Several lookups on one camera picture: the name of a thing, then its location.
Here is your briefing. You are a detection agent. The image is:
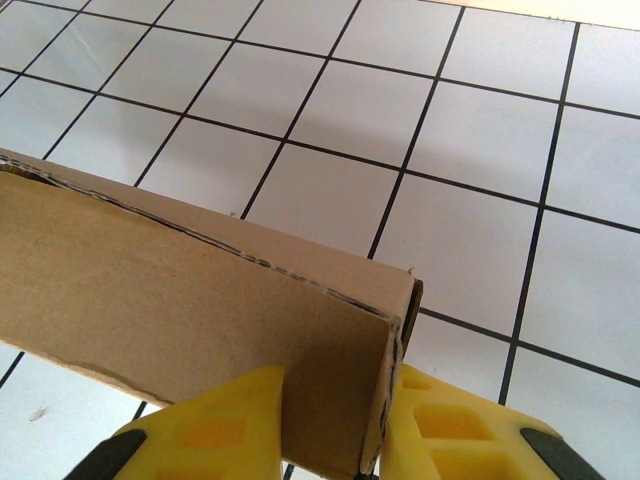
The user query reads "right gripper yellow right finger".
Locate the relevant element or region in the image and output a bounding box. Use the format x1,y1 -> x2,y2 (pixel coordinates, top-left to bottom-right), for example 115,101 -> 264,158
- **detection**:
382,363 -> 597,480

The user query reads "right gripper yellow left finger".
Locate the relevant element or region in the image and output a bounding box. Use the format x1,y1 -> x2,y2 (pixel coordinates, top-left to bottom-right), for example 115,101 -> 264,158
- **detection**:
62,363 -> 287,480

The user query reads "brown cardboard box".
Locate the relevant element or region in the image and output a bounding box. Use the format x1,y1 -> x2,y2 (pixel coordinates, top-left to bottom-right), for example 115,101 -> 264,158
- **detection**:
0,147 -> 425,480

